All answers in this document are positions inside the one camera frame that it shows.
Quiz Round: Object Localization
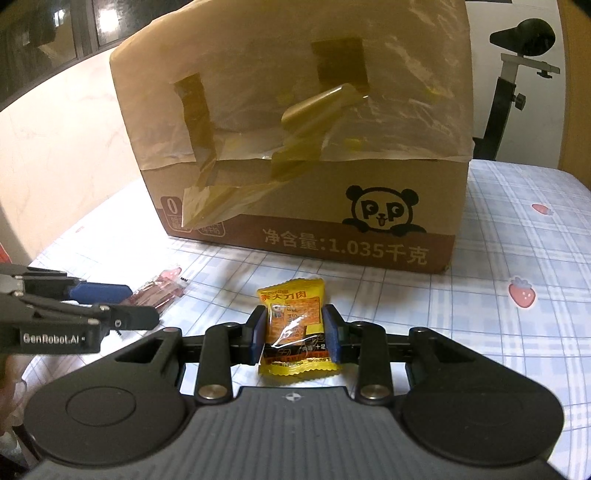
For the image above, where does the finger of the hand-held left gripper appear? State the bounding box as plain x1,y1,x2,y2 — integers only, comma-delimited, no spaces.
18,295,161,332
21,272,134,305

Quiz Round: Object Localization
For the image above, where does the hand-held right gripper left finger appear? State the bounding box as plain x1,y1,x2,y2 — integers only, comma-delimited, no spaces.
113,305,269,406

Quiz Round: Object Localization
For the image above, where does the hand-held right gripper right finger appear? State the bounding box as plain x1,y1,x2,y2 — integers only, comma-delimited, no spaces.
322,304,468,406

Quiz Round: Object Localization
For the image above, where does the red transparent snack packet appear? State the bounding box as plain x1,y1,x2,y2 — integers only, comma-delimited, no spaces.
121,265,188,317

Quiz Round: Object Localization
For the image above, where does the yellow snack packet black base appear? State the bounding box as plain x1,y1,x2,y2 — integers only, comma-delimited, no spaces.
256,274,338,379

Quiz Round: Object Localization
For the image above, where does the cardboard box with panda print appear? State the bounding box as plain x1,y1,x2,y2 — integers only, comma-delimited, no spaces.
109,0,476,274

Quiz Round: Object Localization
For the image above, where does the plaid strawberry tablecloth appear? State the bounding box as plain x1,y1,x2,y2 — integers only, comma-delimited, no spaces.
23,159,591,480

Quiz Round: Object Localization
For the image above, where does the dark framed window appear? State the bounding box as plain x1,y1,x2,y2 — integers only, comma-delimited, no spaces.
0,0,195,112

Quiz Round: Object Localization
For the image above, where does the black exercise bike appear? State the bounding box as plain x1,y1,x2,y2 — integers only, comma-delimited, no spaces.
473,17,561,162

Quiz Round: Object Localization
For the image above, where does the orange panel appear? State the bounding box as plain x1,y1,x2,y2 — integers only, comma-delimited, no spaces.
556,0,591,185

